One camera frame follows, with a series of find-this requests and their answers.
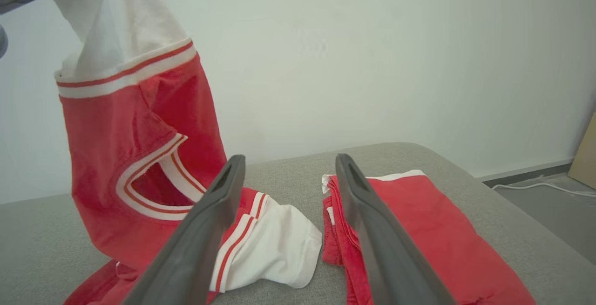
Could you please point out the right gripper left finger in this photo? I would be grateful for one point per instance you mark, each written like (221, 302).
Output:
(195, 249)

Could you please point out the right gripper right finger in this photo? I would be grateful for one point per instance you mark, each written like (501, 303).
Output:
(386, 258)

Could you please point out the red shorts white stripe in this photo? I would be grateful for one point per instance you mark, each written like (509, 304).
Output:
(419, 226)

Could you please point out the red white sleeved shirt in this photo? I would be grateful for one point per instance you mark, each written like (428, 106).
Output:
(116, 156)

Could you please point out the brown cardboard panel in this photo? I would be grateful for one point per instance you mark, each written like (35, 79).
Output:
(585, 156)

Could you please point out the dark grey wall baseboard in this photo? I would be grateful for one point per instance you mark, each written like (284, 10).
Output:
(526, 173)

